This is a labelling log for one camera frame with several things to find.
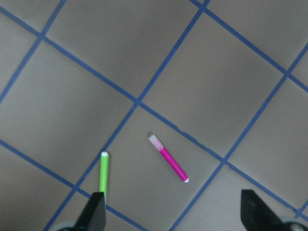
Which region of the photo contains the green marker pen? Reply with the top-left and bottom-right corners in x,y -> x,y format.
99,151 -> 109,199

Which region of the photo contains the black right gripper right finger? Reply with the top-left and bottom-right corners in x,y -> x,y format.
241,190 -> 289,231

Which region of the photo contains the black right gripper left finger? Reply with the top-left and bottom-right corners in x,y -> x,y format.
72,192 -> 106,231

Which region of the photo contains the pink marker pen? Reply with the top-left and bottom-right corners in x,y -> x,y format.
148,134 -> 189,183

